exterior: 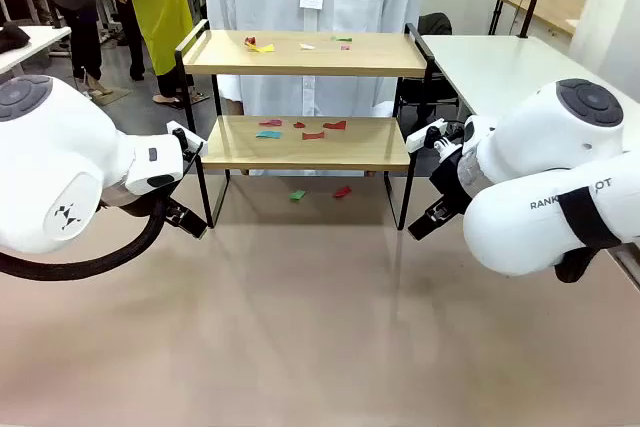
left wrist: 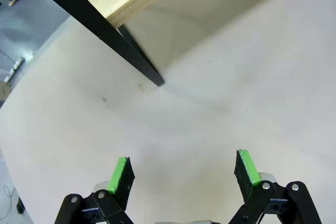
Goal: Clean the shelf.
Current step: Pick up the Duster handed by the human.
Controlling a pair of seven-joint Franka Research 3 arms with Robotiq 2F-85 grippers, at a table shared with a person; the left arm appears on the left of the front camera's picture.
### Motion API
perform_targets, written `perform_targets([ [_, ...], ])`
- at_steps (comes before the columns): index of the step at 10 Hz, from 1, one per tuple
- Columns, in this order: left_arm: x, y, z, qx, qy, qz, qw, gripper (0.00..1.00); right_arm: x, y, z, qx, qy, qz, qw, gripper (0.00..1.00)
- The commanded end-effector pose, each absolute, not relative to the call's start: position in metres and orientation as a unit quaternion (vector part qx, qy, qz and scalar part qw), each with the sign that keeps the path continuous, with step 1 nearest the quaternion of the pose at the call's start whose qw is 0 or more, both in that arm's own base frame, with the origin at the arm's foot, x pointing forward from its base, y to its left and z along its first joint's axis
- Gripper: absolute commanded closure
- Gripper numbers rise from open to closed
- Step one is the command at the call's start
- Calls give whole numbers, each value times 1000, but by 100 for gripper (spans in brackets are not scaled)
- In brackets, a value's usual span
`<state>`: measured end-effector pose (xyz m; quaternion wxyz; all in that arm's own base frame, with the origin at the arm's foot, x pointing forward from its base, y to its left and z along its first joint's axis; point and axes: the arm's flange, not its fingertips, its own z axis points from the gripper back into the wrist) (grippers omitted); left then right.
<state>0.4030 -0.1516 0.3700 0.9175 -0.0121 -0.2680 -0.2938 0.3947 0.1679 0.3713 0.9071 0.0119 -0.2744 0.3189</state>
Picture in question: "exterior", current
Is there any grey metal table rail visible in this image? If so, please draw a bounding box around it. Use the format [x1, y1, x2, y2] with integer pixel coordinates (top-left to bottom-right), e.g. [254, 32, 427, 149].
[607, 239, 640, 293]

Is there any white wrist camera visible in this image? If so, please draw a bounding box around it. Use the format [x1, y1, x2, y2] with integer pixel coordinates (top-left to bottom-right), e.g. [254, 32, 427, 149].
[405, 117, 464, 161]
[166, 120, 207, 151]

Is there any green floor mat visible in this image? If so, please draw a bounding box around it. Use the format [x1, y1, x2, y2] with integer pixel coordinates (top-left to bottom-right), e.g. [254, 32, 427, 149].
[82, 86, 134, 106]

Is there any black bundle on desk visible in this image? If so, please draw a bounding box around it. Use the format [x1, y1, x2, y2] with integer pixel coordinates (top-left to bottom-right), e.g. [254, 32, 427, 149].
[0, 22, 32, 54]

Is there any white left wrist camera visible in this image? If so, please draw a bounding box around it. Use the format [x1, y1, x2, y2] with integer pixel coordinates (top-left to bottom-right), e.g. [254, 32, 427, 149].
[166, 120, 207, 151]

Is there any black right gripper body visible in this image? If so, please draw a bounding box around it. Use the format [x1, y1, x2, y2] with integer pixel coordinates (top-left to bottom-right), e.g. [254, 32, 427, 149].
[428, 149, 475, 214]

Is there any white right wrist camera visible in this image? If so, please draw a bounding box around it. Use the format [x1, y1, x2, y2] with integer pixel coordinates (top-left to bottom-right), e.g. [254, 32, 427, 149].
[405, 117, 464, 161]

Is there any white side table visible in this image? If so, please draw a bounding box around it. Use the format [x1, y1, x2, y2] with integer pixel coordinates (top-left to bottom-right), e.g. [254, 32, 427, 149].
[419, 34, 640, 121]

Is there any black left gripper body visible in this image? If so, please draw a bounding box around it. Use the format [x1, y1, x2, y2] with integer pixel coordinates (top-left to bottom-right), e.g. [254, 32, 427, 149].
[102, 181, 176, 216]

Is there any black strap on right arm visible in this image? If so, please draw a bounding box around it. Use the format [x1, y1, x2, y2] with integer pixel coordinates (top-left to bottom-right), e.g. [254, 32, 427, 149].
[557, 186, 624, 251]

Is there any two-tier wooden shelf black frame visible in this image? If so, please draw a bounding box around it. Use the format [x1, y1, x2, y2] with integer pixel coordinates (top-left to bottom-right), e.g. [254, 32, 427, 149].
[173, 18, 437, 232]

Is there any black sleeved left arm cable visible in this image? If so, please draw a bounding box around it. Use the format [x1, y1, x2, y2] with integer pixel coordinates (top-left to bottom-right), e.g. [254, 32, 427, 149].
[0, 194, 171, 282]

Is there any wooden background table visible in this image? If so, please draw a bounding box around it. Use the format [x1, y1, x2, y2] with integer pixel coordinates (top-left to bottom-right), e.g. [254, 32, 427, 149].
[498, 0, 586, 38]

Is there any black office chair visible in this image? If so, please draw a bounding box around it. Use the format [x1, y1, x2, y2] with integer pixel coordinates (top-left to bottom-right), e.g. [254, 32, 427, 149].
[398, 12, 460, 123]

